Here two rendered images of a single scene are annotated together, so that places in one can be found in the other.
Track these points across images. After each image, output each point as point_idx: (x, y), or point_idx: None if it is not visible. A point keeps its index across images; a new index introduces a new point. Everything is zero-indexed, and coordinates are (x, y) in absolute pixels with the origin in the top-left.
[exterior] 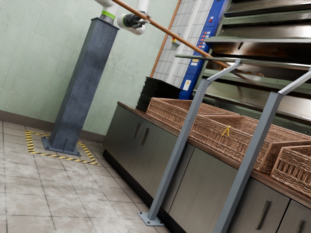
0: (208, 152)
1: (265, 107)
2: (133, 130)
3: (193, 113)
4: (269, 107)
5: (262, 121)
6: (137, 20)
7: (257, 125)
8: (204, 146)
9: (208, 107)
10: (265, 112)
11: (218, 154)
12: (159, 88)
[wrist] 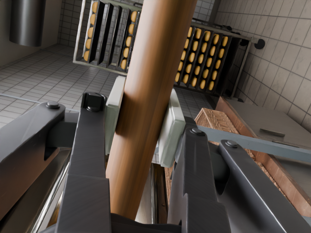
0: (307, 195)
1: (205, 130)
2: None
3: None
4: (203, 127)
5: (220, 132)
6: (183, 195)
7: (227, 134)
8: (308, 202)
9: None
10: (209, 129)
11: (292, 181)
12: None
